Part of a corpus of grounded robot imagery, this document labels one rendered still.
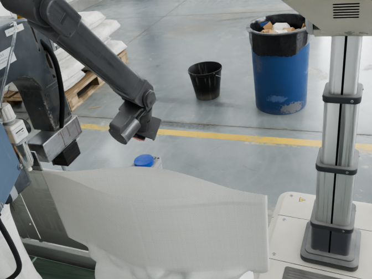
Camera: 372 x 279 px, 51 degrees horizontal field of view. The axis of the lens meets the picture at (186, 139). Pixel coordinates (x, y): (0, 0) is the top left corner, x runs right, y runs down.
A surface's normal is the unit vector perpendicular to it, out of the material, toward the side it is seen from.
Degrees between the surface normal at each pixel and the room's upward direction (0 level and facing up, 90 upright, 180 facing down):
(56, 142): 90
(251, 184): 0
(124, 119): 29
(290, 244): 0
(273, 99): 93
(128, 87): 100
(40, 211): 90
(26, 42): 90
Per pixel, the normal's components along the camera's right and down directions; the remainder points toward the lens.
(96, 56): 0.81, 0.47
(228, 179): -0.14, -0.84
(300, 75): 0.59, 0.39
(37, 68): 0.93, 0.07
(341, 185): -0.40, 0.53
